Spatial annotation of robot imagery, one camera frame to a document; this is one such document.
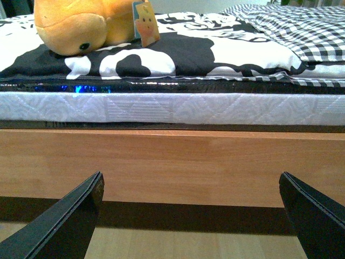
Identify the orange plush duck toy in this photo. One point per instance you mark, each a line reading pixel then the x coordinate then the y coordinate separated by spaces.
pixel 70 28

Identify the black white patterned blanket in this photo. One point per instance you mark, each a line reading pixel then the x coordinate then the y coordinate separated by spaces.
pixel 191 45

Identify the black white checkered pillow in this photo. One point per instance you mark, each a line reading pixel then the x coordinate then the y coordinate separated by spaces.
pixel 313 34

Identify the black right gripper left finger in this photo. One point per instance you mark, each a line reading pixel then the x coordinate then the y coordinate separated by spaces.
pixel 62 231

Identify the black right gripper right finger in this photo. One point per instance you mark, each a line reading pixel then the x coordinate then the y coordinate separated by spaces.
pixel 317 219

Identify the wooden bed frame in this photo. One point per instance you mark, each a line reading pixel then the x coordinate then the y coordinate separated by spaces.
pixel 181 167

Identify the orange paper toy tag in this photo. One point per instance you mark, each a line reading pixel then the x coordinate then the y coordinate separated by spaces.
pixel 145 23

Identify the white quilted mattress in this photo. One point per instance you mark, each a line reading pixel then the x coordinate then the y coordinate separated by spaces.
pixel 176 108

